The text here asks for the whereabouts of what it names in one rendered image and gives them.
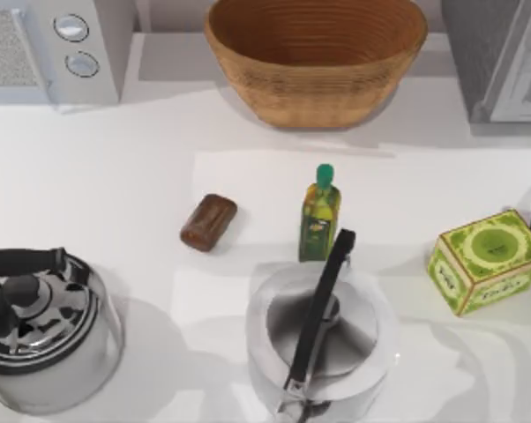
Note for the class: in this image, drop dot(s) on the brown wicker basket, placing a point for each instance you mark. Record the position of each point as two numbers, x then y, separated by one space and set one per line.
314 83

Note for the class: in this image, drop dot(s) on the pale microwave oven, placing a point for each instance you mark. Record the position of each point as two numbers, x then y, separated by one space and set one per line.
14 53

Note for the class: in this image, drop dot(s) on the green patterned box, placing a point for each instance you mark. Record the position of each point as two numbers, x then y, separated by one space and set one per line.
486 264

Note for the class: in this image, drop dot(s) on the shiny steel kettle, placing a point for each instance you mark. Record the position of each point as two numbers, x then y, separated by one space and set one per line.
45 326

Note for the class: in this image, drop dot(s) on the green oil bottle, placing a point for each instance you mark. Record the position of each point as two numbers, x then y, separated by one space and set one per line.
319 220

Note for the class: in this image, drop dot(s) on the round microwave knob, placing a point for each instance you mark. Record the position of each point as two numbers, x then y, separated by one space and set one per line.
71 27
82 64

